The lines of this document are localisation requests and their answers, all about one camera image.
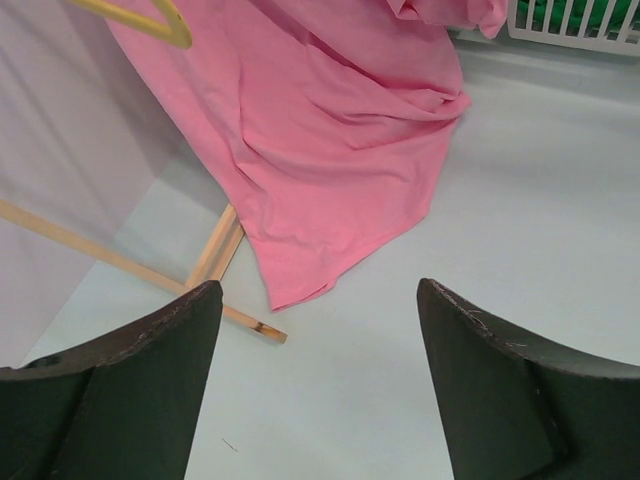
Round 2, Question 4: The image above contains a light pink t-shirt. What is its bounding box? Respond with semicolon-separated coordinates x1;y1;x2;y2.
111;1;508;310

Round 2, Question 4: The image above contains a yellow hanger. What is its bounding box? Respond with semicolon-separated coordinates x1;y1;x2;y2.
69;0;193;49

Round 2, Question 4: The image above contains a white plastic laundry basket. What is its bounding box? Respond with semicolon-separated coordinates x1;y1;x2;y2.
507;0;639;57

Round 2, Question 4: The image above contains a wooden clothes rack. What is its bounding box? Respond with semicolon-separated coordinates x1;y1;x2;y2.
0;198;289;345

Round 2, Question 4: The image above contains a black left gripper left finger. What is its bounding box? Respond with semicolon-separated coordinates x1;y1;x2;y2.
1;281;223;479

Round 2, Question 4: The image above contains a green t-shirt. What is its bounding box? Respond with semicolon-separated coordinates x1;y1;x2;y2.
532;0;631;33

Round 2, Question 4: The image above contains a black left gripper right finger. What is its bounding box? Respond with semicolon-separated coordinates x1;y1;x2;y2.
417;279;639;479

